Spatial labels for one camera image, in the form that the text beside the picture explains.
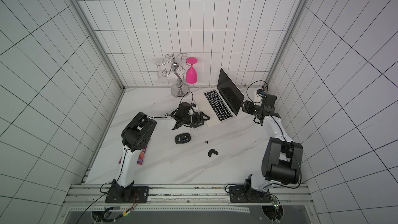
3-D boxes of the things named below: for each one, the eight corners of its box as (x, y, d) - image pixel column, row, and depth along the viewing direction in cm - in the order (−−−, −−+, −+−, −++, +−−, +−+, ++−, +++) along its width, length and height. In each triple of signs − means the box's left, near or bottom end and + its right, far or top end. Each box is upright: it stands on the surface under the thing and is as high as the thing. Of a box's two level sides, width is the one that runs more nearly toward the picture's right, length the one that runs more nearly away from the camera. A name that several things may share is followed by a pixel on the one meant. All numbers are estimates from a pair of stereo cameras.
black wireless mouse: (175, 143, 92) (174, 141, 89) (176, 135, 95) (175, 133, 93) (190, 143, 92) (190, 141, 89) (191, 135, 95) (190, 132, 93)
